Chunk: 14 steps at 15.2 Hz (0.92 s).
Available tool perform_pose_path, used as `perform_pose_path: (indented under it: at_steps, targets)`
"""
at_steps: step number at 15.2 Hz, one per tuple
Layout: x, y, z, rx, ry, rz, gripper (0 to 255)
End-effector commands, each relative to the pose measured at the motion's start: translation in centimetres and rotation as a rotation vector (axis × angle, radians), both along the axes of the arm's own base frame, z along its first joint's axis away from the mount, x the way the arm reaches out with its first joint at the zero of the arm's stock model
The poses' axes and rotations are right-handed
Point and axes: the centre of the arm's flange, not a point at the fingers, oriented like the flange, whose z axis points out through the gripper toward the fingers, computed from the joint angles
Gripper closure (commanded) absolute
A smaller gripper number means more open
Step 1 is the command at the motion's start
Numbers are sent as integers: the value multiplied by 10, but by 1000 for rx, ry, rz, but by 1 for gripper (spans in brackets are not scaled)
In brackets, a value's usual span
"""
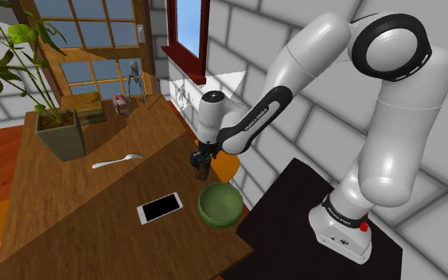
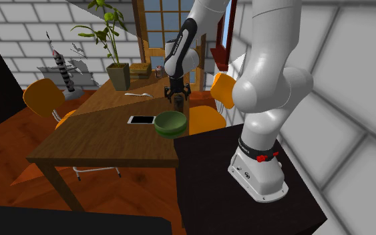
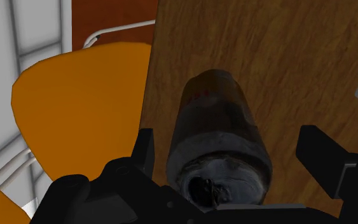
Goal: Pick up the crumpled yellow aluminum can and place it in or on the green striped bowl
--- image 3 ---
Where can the brown wooden table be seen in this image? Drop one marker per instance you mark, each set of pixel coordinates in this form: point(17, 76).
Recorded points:
point(290, 62)

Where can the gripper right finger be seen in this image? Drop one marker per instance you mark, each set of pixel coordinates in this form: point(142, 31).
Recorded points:
point(324, 158)

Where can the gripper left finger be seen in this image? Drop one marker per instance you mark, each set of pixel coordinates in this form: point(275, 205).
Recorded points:
point(116, 186)

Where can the dark brown bottle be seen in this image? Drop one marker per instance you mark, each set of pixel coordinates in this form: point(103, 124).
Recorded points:
point(216, 136)

